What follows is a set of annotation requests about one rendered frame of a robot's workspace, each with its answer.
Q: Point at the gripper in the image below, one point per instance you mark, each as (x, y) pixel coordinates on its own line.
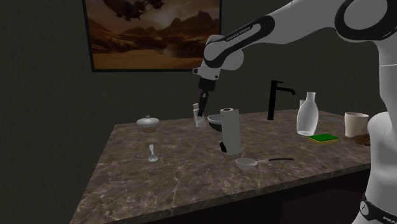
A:
(207, 84)

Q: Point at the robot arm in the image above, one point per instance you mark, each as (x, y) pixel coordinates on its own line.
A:
(297, 24)

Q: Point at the dark bowl with grey inside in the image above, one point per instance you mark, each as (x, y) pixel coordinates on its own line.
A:
(214, 123)

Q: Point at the white paper towel roll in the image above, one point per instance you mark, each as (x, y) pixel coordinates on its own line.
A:
(231, 131)

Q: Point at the white lidded dish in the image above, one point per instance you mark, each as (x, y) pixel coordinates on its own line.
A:
(148, 122)

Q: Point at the brown round coaster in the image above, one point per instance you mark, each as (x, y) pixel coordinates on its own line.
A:
(148, 130)

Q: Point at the black tap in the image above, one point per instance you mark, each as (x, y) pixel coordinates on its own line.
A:
(272, 102)

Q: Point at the framed desert landscape picture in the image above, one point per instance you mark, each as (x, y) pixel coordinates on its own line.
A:
(152, 34)

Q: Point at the clear glass bottle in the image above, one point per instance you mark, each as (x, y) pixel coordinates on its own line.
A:
(307, 119)

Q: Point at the green and yellow sponge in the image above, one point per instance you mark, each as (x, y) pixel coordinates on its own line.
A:
(323, 138)

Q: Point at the white cup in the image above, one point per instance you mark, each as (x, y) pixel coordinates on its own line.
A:
(355, 124)

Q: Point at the brown wooden dish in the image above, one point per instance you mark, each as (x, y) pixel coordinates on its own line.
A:
(363, 139)

